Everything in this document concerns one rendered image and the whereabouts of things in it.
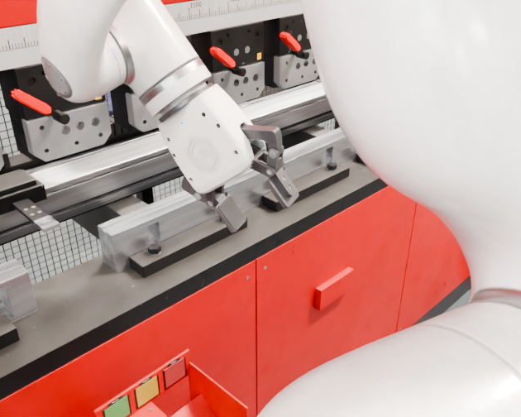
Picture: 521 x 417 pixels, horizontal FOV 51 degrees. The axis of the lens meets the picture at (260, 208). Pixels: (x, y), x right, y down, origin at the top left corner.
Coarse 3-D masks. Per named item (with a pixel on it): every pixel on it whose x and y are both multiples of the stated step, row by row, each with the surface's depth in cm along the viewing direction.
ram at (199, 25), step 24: (0, 0) 82; (24, 0) 84; (168, 0) 102; (192, 0) 105; (0, 24) 83; (24, 24) 85; (192, 24) 107; (216, 24) 111; (240, 24) 116; (24, 48) 87
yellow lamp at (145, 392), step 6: (156, 378) 98; (144, 384) 96; (150, 384) 98; (156, 384) 99; (138, 390) 96; (144, 390) 97; (150, 390) 98; (156, 390) 99; (138, 396) 96; (144, 396) 98; (150, 396) 99; (138, 402) 97; (144, 402) 98
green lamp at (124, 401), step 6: (126, 396) 94; (120, 402) 94; (126, 402) 95; (108, 408) 92; (114, 408) 93; (120, 408) 94; (126, 408) 95; (108, 414) 92; (114, 414) 93; (120, 414) 95; (126, 414) 96
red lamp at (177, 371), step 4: (180, 360) 102; (176, 364) 101; (180, 364) 102; (168, 368) 100; (172, 368) 101; (176, 368) 102; (180, 368) 102; (184, 368) 103; (168, 372) 100; (172, 372) 101; (176, 372) 102; (180, 372) 103; (184, 372) 104; (168, 376) 101; (172, 376) 101; (176, 376) 102; (180, 376) 103; (168, 380) 101; (172, 380) 102; (176, 380) 103; (168, 384) 101
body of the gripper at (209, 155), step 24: (192, 96) 60; (216, 96) 61; (168, 120) 63; (192, 120) 61; (216, 120) 60; (240, 120) 62; (168, 144) 65; (192, 144) 63; (216, 144) 61; (240, 144) 60; (264, 144) 63; (192, 168) 65; (216, 168) 63; (240, 168) 61
